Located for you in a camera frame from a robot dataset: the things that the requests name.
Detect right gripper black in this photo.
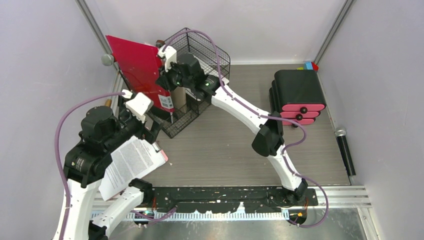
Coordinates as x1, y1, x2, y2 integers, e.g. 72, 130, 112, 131
154, 60, 193, 94

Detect beige folder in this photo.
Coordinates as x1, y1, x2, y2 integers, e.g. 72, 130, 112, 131
171, 87, 187, 114

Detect pink clipboard with paper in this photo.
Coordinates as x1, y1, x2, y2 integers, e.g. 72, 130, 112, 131
99, 136, 168, 201

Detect red notebook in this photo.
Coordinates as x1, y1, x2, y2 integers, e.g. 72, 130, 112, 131
106, 35, 175, 113

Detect black pink drawer cabinet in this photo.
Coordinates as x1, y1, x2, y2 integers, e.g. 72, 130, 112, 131
268, 69, 327, 125

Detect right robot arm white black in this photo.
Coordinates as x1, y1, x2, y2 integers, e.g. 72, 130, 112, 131
156, 53, 308, 205

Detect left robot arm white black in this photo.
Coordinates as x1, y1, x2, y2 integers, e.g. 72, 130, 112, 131
53, 106, 161, 240

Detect brown object behind organizer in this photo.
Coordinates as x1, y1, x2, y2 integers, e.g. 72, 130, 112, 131
155, 39, 166, 49

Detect wooden stick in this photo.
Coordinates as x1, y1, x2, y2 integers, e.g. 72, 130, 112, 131
104, 98, 112, 108

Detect red glitter microphone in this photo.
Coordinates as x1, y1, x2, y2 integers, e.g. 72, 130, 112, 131
100, 53, 116, 66

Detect colourful toy blocks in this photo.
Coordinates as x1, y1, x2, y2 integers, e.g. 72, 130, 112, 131
296, 61, 319, 71

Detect black microphone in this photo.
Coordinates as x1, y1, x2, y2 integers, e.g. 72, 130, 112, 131
334, 128, 356, 177

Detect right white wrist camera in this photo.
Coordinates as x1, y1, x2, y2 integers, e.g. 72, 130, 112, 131
157, 45, 177, 72

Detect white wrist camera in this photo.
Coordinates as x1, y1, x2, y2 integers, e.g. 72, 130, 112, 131
157, 45, 177, 72
123, 90, 154, 124

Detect black wire mesh organizer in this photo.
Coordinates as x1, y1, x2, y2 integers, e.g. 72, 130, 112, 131
149, 27, 231, 139

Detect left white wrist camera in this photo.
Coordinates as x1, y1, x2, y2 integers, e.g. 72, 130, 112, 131
123, 90, 154, 124

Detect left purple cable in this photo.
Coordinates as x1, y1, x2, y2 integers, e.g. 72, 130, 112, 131
54, 91, 133, 240

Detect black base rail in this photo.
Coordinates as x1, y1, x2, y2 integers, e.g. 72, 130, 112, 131
139, 186, 319, 214

